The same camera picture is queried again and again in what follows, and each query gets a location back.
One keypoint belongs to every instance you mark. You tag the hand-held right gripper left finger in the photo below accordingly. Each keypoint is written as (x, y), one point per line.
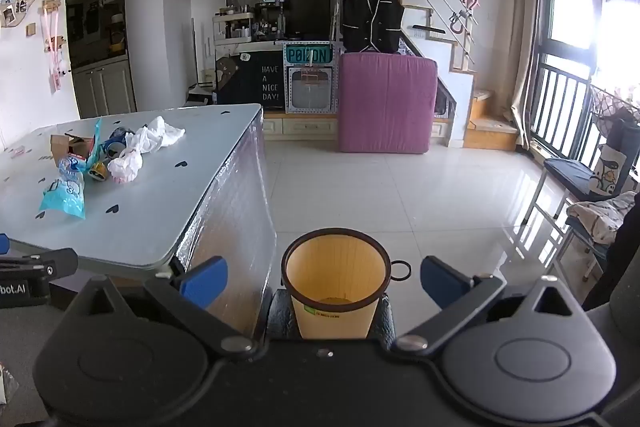
(205, 283)

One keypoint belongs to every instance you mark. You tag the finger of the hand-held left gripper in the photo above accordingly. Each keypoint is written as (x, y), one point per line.
(3, 243)
(35, 266)

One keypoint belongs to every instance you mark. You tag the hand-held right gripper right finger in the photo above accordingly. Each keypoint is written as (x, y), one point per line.
(441, 284)

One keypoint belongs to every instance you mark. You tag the yellow waste bin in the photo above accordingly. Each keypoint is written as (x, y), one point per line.
(340, 267)

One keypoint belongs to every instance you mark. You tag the brown cardboard box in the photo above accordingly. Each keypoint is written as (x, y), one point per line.
(64, 146)

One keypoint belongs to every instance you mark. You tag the crushed blue can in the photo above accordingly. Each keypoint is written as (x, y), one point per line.
(116, 142)

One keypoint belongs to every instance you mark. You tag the white paper towel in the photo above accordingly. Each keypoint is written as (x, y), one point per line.
(161, 133)

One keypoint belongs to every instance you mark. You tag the blue plastic package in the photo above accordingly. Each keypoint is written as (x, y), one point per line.
(64, 194)

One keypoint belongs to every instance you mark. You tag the yellow round container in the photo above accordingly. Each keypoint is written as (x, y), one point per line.
(98, 171)

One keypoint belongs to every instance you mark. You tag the crumpled white plastic bag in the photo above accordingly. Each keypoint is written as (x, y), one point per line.
(125, 166)

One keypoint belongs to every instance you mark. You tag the teal wrapper strip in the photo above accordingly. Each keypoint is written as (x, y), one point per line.
(95, 142)

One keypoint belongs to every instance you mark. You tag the blue cushioned chair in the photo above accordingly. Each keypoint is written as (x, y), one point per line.
(565, 174)

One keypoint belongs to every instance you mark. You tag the light crumpled cloth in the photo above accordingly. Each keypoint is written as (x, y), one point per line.
(597, 214)

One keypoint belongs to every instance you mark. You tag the wooden drawer platform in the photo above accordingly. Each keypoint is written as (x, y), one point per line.
(300, 126)

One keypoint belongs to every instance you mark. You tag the pink mattress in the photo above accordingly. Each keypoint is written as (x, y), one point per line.
(387, 102)

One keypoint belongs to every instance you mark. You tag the printed tote bag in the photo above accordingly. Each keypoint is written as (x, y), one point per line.
(607, 169)

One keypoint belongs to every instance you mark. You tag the cream kitchen cabinets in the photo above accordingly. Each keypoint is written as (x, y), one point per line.
(102, 57)

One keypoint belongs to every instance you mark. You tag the black balcony railing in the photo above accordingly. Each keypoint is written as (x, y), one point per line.
(560, 102)

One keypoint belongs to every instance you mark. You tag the white perforated cabinet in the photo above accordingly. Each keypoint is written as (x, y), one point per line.
(310, 92)

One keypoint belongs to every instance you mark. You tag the teal sign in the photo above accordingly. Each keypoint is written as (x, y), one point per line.
(307, 55)

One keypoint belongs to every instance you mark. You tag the beige curtain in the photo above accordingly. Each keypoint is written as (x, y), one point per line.
(527, 42)

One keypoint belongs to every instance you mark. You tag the shelf rack with bottles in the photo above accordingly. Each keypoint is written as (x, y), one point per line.
(240, 24)

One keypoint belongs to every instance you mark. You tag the black vest on hanger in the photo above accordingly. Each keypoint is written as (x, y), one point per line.
(372, 12)

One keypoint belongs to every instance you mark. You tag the pink ribbon wall decoration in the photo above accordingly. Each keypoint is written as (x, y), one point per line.
(54, 42)

